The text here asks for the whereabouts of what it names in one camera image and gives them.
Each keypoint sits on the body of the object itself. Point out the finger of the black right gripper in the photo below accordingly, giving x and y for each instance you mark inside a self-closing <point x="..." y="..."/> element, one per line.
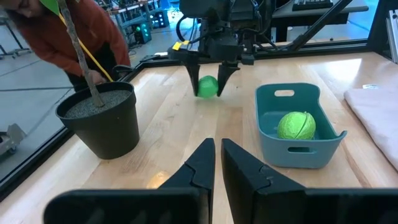
<point x="224" y="74"/>
<point x="194" y="74"/>

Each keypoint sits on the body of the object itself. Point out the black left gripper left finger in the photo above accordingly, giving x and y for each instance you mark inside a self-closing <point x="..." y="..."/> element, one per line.
<point x="192" y="174"/>

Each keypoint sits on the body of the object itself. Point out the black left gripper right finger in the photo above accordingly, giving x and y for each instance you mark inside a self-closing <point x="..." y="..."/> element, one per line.
<point x="248" y="180"/>

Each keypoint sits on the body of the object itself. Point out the teal plastic bin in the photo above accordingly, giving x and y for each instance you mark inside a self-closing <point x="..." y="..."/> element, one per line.
<point x="298" y="155"/>

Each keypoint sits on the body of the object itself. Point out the light green toy cabbage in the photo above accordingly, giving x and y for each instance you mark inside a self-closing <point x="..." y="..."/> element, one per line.
<point x="295" y="126"/>

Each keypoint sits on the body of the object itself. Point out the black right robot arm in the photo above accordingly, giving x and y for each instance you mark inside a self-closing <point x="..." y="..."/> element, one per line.
<point x="217" y="9"/>

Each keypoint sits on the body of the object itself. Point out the yellow tape tag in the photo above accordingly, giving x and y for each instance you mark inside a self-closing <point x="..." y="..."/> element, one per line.
<point x="180" y="45"/>

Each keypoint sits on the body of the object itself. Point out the computer tower with green lights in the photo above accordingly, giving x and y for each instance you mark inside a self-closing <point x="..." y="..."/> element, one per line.
<point x="142" y="32"/>

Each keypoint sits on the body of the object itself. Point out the black desk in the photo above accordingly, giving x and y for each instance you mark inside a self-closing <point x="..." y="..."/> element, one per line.
<point x="311" y="15"/>

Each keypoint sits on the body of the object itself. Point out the black keyboard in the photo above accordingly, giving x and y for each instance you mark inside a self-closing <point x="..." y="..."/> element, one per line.
<point x="312" y="4"/>

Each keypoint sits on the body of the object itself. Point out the black diagonal bar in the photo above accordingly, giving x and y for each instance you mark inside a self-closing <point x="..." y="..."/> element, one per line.
<point x="320" y="26"/>

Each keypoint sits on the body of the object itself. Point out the green plant in black pot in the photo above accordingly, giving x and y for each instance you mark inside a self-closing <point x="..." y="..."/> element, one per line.
<point x="105" y="133"/>

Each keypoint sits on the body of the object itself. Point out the person's hand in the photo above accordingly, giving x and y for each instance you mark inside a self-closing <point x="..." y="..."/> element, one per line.
<point x="94" y="76"/>

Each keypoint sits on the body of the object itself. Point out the pink folded towel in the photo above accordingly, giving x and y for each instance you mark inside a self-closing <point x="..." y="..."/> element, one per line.
<point x="376" y="118"/>

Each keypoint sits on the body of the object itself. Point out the person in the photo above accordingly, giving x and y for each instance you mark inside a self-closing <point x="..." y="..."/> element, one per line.
<point x="53" y="40"/>

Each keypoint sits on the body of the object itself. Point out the grey wheeled cart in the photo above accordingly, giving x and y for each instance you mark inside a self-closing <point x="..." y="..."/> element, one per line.
<point x="11" y="140"/>

